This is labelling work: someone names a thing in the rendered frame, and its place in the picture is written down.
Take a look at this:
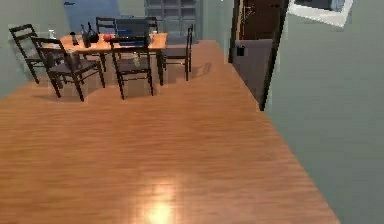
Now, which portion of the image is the black wooden chair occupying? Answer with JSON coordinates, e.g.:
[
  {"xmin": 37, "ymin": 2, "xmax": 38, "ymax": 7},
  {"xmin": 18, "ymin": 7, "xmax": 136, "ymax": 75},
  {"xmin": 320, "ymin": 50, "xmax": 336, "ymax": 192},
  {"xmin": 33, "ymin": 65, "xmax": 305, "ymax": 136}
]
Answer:
[
  {"xmin": 8, "ymin": 23, "xmax": 66, "ymax": 85},
  {"xmin": 146, "ymin": 16, "xmax": 160, "ymax": 35},
  {"xmin": 109, "ymin": 35, "xmax": 155, "ymax": 101},
  {"xmin": 95, "ymin": 16, "xmax": 118, "ymax": 73},
  {"xmin": 162, "ymin": 23, "xmax": 195, "ymax": 82},
  {"xmin": 30, "ymin": 36, "xmax": 107, "ymax": 103}
]

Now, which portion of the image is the grey glass-front cabinet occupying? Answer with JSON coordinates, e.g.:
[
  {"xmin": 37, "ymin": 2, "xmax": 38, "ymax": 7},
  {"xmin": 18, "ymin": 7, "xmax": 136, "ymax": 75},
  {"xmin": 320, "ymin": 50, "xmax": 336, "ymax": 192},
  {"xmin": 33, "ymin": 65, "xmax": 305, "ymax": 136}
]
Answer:
[{"xmin": 143, "ymin": 0, "xmax": 203, "ymax": 45}]

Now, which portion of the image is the dark brown room door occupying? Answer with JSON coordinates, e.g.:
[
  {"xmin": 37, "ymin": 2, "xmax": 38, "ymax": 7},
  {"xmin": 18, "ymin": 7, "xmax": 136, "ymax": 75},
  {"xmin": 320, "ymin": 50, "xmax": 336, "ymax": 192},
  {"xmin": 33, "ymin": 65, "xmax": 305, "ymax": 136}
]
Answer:
[{"xmin": 227, "ymin": 0, "xmax": 290, "ymax": 112}]

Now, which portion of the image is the wooden dining table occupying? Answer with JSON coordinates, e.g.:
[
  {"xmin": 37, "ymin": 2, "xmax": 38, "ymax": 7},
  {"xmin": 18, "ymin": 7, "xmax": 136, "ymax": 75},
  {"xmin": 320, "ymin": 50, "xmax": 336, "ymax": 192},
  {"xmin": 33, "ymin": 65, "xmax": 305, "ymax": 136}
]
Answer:
[{"xmin": 49, "ymin": 32, "xmax": 169, "ymax": 87}]

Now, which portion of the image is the dark glass bottle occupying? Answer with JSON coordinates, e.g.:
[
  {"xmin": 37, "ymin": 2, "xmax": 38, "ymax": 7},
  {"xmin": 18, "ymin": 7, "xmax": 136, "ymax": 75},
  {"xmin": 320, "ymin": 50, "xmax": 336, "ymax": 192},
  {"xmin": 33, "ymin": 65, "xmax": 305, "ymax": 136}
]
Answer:
[{"xmin": 80, "ymin": 23, "xmax": 92, "ymax": 49}]

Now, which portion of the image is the black pepper mill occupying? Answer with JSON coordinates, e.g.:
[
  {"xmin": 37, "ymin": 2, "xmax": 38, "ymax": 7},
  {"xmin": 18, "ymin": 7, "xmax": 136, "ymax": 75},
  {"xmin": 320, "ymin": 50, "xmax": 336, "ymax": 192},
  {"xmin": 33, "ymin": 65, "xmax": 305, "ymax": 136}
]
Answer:
[{"xmin": 69, "ymin": 31, "xmax": 80, "ymax": 47}]

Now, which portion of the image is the white framed picture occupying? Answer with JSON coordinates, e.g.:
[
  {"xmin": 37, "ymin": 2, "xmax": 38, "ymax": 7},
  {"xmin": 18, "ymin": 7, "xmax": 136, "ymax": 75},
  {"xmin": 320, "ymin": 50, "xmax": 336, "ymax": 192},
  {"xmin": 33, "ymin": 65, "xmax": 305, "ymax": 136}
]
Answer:
[{"xmin": 287, "ymin": 0, "xmax": 355, "ymax": 29}]

